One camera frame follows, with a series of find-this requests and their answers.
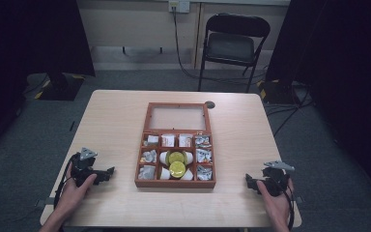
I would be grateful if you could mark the wooden box lid with window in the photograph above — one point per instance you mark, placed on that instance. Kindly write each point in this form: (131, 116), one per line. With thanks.
(177, 106)

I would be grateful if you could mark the black stand base striped tape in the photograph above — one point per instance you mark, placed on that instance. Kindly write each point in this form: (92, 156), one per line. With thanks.
(277, 92)
(59, 87)

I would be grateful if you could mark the black folding chair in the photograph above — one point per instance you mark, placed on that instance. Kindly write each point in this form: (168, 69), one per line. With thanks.
(230, 48)

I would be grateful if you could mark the plain silver packet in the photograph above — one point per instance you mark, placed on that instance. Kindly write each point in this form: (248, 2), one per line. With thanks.
(149, 156)
(147, 172)
(152, 140)

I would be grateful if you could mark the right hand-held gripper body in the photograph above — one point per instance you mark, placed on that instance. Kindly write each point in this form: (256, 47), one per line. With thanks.
(275, 180)

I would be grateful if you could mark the dark curtain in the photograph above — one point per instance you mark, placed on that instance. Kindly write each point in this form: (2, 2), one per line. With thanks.
(29, 48)
(341, 64)

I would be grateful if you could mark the white wall socket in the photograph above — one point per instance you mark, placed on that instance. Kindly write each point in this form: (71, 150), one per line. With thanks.
(179, 5)

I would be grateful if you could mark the small white cup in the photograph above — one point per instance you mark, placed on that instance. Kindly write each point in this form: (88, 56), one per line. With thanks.
(189, 157)
(163, 157)
(187, 175)
(164, 174)

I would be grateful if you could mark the metal table bracket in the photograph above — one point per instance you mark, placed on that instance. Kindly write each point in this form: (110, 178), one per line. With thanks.
(43, 202)
(299, 199)

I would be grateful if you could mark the person's right hand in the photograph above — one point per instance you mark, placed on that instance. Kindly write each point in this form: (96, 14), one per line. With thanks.
(275, 206)

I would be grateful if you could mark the person's left hand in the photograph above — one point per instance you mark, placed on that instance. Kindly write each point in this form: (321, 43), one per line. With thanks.
(72, 195)

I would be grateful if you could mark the compartmented wooden box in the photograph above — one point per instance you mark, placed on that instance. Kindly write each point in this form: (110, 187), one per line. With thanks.
(175, 184)

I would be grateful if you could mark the white and red packet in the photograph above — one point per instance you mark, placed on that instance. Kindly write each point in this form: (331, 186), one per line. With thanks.
(167, 140)
(185, 140)

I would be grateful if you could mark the silver blue printed packet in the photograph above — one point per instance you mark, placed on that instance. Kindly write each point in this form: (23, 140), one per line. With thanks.
(204, 173)
(202, 141)
(204, 156)

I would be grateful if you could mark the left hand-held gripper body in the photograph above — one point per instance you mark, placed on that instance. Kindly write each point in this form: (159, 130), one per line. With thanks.
(83, 167)

